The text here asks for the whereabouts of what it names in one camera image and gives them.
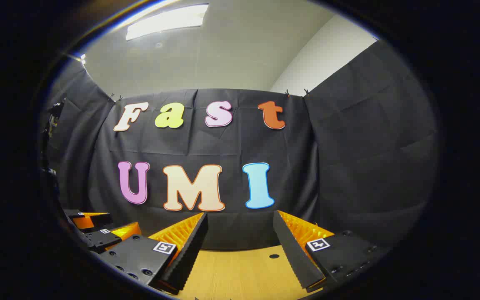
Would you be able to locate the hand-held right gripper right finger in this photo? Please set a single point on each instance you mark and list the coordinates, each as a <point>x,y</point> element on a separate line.
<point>294,254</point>

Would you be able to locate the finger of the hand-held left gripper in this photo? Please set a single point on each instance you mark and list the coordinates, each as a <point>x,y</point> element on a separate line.
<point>104,238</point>
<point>98,219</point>

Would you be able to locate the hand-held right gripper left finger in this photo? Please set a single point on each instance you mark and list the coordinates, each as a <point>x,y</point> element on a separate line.
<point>188,254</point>

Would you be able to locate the black backdrop cloth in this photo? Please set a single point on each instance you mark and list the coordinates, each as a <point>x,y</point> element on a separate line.
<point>348,166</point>

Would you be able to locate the ceiling light panel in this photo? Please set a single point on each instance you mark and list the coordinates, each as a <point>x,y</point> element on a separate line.
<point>167,21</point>

